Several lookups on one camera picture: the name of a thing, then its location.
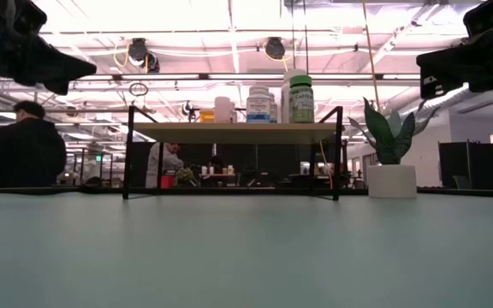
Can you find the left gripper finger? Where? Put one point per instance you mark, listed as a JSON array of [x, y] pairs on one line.
[[58, 87], [54, 64]]

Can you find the green cap medicine bottle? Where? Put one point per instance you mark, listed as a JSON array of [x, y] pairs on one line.
[[301, 102]]

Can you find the white bottle barcode label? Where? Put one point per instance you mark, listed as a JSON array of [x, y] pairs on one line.
[[222, 109]]

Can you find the white melatonin bottle blue label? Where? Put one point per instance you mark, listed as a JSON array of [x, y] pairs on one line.
[[258, 107]]

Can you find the wooden shelf black metal legs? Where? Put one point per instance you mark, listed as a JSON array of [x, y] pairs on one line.
[[238, 132]]

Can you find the person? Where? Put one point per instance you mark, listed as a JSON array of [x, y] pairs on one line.
[[161, 164], [24, 149]]

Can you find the black partition panel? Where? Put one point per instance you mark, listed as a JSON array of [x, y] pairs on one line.
[[486, 167]]

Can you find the potted plant white pot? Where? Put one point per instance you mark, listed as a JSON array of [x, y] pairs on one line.
[[392, 181]]

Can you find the green table mat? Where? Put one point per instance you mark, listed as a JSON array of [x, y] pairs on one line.
[[246, 256]]

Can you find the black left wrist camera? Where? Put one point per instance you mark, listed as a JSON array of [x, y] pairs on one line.
[[30, 15]]

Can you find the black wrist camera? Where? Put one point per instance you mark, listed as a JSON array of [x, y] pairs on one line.
[[486, 17], [30, 15]]

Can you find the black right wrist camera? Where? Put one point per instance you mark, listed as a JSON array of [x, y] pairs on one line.
[[486, 17]]

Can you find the black aluminium table frame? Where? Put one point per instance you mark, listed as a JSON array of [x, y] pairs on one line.
[[37, 190]]

